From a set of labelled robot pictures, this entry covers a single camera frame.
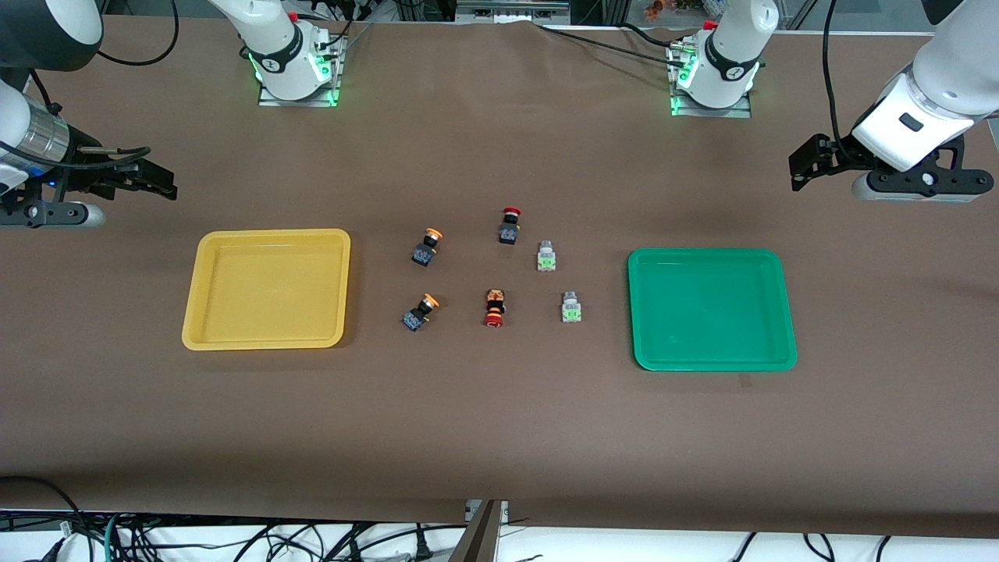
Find yellow push button switch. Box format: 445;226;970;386
411;227;444;268
402;293;441;332

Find yellow plastic tray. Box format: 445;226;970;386
181;229;352;351

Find green plastic tray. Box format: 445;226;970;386
627;247;798;372

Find brown table cloth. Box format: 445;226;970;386
0;16;999;539

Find dark table leg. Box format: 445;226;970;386
449;500;504;562

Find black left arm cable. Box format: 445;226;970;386
822;0;853;153

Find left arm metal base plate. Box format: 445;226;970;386
670;43;754;119

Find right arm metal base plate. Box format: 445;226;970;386
258;35;347;108

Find black cable on table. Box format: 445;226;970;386
535;22;688;63

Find black right arm base cable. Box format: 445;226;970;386
300;0;375;59

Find black looping floor cable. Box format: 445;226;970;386
0;476;87;562

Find black tangled floor cables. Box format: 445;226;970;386
117;519;469;562

